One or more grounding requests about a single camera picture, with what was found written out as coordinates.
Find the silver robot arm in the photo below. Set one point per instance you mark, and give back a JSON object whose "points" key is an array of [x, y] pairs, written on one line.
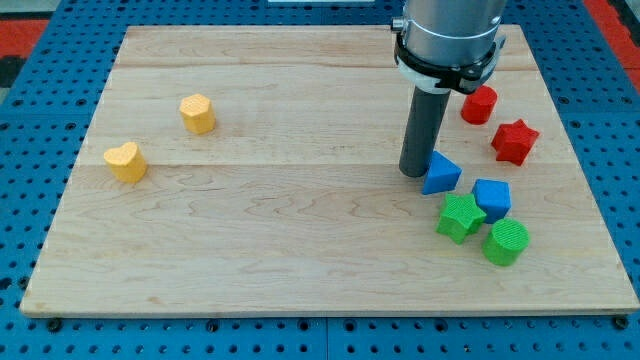
{"points": [[444, 45]]}

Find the red star block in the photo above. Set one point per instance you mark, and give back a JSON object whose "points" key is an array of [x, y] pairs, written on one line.
{"points": [[514, 141]]}

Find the yellow heart block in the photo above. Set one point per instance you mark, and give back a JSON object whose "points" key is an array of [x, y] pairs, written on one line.
{"points": [[126, 162]]}

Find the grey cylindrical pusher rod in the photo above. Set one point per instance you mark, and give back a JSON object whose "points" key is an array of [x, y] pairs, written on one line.
{"points": [[424, 121]]}

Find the green star block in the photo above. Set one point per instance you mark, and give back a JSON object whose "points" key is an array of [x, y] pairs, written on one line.
{"points": [[459, 217]]}

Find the green cylinder block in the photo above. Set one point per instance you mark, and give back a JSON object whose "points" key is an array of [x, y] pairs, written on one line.
{"points": [[505, 242]]}

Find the yellow hexagon block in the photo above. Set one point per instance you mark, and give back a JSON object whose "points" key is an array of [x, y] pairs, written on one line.
{"points": [[197, 113]]}

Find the blue triangle block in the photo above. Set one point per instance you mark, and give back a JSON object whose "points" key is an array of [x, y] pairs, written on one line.
{"points": [[442, 176]]}

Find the wooden board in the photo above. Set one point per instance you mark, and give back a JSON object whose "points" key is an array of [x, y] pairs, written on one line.
{"points": [[294, 205]]}

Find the red cylinder block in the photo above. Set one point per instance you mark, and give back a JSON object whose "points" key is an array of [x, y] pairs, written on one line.
{"points": [[478, 106]]}

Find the blue cube block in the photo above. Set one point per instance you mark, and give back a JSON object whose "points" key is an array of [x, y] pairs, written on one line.
{"points": [[493, 197]]}

